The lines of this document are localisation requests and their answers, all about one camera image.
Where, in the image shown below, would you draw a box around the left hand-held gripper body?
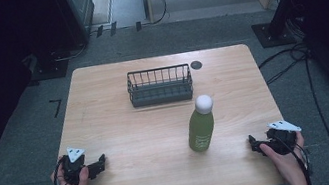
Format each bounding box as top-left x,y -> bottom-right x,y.
58,144 -> 91,185

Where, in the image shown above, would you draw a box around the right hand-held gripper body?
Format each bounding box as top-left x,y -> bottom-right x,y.
258,117 -> 306,159

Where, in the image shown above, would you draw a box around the person's right hand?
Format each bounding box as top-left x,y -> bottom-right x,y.
257,130 -> 311,182

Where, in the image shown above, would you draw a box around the green bottle with white cap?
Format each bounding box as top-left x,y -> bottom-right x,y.
181,93 -> 223,155

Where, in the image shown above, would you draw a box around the black round table grommet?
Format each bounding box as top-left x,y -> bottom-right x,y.
189,59 -> 204,72

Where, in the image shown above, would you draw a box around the black flat stand base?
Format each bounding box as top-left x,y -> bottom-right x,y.
22,47 -> 73,88

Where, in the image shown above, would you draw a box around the black equipment cabinet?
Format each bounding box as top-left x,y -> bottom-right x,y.
24,0 -> 102,59

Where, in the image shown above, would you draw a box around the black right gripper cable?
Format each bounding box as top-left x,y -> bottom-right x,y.
272,131 -> 317,185

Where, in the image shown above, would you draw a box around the black floor cables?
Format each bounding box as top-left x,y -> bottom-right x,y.
250,9 -> 329,185

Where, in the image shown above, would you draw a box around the dark grey wire basket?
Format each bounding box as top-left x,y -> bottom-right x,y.
124,61 -> 197,110

